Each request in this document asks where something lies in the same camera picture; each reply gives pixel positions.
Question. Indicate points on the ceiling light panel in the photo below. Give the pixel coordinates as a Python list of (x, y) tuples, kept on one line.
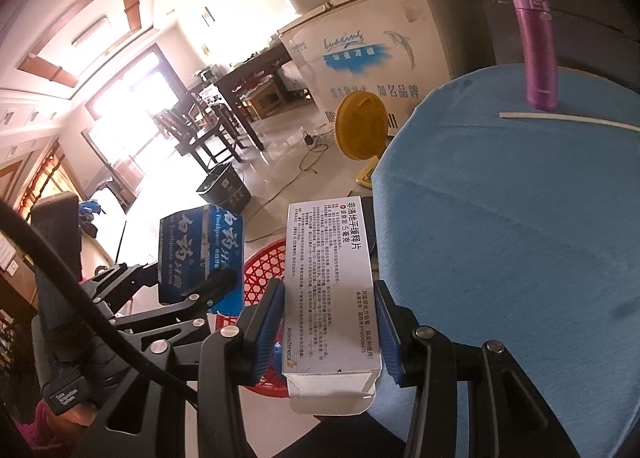
[(90, 31)]

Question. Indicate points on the glass door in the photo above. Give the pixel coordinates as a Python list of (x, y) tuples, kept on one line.
[(135, 117)]

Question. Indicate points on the blue tablecloth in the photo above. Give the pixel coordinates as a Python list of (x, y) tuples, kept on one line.
[(500, 238)]

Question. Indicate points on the purple thermos bottle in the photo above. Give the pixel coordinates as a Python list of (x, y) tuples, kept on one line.
[(537, 52)]

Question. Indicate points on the black waste bin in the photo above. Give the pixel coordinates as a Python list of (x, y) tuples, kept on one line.
[(225, 188)]

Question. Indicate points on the long white stick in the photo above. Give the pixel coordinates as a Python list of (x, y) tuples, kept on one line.
[(550, 118)]

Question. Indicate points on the white medicine box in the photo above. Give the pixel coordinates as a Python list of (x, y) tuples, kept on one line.
[(330, 288)]

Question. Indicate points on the dark wooden chair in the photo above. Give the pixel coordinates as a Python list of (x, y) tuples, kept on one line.
[(200, 137), (225, 112)]

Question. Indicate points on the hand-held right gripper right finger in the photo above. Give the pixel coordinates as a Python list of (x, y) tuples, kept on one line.
[(390, 333)]

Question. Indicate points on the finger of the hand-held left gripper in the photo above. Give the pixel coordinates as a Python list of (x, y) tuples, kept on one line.
[(125, 278), (200, 294)]

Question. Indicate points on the power strip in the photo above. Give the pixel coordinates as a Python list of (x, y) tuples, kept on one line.
[(311, 138)]

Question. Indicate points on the dark wooden dining table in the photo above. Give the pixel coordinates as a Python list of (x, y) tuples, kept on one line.
[(250, 70)]

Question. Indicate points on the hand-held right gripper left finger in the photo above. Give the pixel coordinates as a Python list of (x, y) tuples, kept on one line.
[(265, 333)]

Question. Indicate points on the person's left hand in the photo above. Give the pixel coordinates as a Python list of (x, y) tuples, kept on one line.
[(70, 423)]

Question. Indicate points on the blue toothpaste box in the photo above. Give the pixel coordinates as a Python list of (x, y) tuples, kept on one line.
[(200, 248)]

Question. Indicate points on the white chest freezer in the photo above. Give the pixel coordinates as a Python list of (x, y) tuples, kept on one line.
[(360, 67)]

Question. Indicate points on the yellow electric fan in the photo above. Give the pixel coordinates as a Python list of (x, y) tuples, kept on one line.
[(357, 125)]

